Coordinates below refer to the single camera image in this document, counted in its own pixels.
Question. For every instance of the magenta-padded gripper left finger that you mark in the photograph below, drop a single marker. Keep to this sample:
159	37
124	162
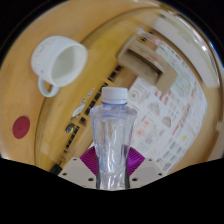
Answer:
75	171

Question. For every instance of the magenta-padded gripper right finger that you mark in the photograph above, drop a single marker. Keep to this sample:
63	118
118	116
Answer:
148	171

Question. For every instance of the clear plastic water bottle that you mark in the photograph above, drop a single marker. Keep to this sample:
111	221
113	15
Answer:
113	143

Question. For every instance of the small dark round object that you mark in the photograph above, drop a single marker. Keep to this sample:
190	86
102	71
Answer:
70	128

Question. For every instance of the small white card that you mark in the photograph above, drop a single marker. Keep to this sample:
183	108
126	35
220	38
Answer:
78	110

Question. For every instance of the flat round red coaster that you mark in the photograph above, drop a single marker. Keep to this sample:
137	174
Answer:
21	127

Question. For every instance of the white ceramic mug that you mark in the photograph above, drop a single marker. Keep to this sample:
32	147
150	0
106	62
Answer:
43	56

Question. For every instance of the large printed wall poster panel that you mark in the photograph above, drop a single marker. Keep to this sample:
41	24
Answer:
166	123

